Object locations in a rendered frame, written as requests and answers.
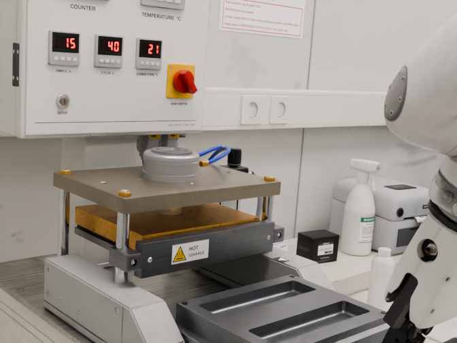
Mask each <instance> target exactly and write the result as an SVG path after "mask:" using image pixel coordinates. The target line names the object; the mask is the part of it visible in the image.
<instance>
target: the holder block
mask: <svg viewBox="0 0 457 343"><path fill-rule="evenodd" d="M386 313H387V312H386V311H384V310H381V309H379V308H376V307H374V306H370V305H369V304H366V303H363V302H361V301H358V300H356V299H353V298H351V297H348V296H346V295H343V294H340V293H338V292H336V291H333V290H330V289H328V288H325V287H322V286H320V285H318V284H315V283H313V282H310V281H308V280H305V279H302V278H299V277H298V276H295V275H292V274H291V275H287V276H282V277H279V278H274V279H270V280H266V281H262V282H257V283H254V284H249V285H246V286H243V287H238V288H235V289H230V290H227V291H222V292H219V293H214V294H211V295H206V296H202V297H198V298H194V299H189V300H186V301H181V302H178V303H176V314H175V322H176V323H177V324H179V325H181V326H183V327H185V328H186V329H188V330H190V331H191V332H193V333H195V334H197V335H198V336H201V337H202V338H204V339H206V340H207V341H209V342H211V343H335V342H338V341H340V340H343V339H346V338H348V337H351V336H354V335H356V334H358V333H362V332H364V331H367V330H369V329H372V328H374V327H378V326H380V325H383V324H385V322H384V321H383V317H384V316H385V314H386Z"/></svg>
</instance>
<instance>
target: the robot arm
mask: <svg viewBox="0 0 457 343"><path fill-rule="evenodd" d="M384 118H385V121H386V125H387V127H388V128H389V130H390V131H391V132H392V133H393V134H394V135H395V136H397V137H398V138H399V139H400V140H403V141H404V142H407V143H408V144H411V145H413V146H416V147H419V148H423V149H425V150H429V151H433V152H437V153H440V154H444V155H446V156H445V158H444V160H443V162H442V164H441V166H440V168H439V171H438V172H437V174H436V175H435V176H434V178H433V179H432V185H431V186H430V188H429V191H428V195H429V197H430V200H429V202H428V209H429V210H430V212H429V213H428V215H427V216H426V218H425V219H424V221H423V222H422V224H421V225H420V227H419V228H418V230H417V231H416V233H415V235H414V236H413V238H412V239H411V241H410V243H409V245H408V247H407V248H406V250H405V252H404V253H403V255H402V257H401V259H400V261H399V262H398V264H397V266H396V268H395V270H394V272H393V274H392V276H391V278H390V280H389V282H388V285H387V287H386V290H385V293H384V299H385V301H386V302H393V303H392V305H391V307H390V308H389V310H388V311H387V313H386V314H385V316H384V317H383V321H384V322H385V323H387V324H388V325H389V326H390V327H389V329H388V331H387V333H386V335H385V337H384V339H383V341H382V343H424V341H425V339H426V338H425V337H424V336H423V335H422V334H424V335H425V336H427V335H428V334H429V333H430V332H431V331H432V329H433V327H434V326H435V325H438V324H440V323H443V322H446V321H448V320H450V319H452V318H455V317H457V13H456V14H454V15H453V16H452V17H451V18H450V19H449V20H447V21H446V22H445V23H444V24H443V25H441V26H440V27H439V28H438V29H437V30H436V31H435V32H434V33H433V34H432V35H431V36H430V37H429V38H428V39H427V40H426V41H425V42H424V43H423V44H422V45H421V46H420V47H419V48H418V49H417V50H416V52H415V53H414V54H413V55H412V56H411V57H410V58H409V60H408V61H407V62H406V64H404V66H403V67H402V68H401V70H400V71H399V72H398V73H397V75H396V77H395V78H394V79H393V81H392V84H390V86H389V88H388V92H387V95H386V98H385V103H384Z"/></svg>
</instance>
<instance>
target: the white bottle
mask: <svg viewBox="0 0 457 343"><path fill-rule="evenodd" d="M390 255H391V250H390V249H389V248H384V247H380V248H378V254H377V255H376V256H374V258H373V260H372V262H371V273H370V280H369V292H368V298H367V304H369V305H370V306H374V307H376V308H379V309H381V310H384V311H386V312H387V311H388V310H389V308H390V302H386V301H385V299H384V293H385V290H386V287H387V285H388V282H389V280H390V278H391V276H392V274H393V272H394V266H395V264H394V259H393V258H392V257H391V256H390Z"/></svg>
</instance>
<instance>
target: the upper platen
mask: <svg viewBox="0 0 457 343"><path fill-rule="evenodd" d="M117 213H118V212H117V211H115V210H112V209H109V208H106V207H105V206H102V205H99V204H95V205H88V206H76V207H75V224H78V226H77V227H75V232H74V233H75V234H77V235H79V236H81V237H83V238H85V239H87V240H89V241H91V242H93V243H95V244H97V245H99V246H101V247H103V248H105V249H107V250H109V248H110V247H112V246H116V230H117ZM256 221H260V217H257V216H254V215H251V214H248V213H245V212H241V211H239V210H235V209H232V208H229V207H226V206H222V205H220V204H217V203H208V204H203V205H197V206H186V207H181V208H170V209H164V210H155V211H149V212H138V213H132V214H131V218H130V234H129V248H132V249H134V250H135V242H136V241H137V240H146V239H150V238H159V237H163V236H168V235H175V234H181V233H188V232H193V231H201V230H206V229H213V228H219V227H226V226H231V225H239V224H244V223H251V222H256Z"/></svg>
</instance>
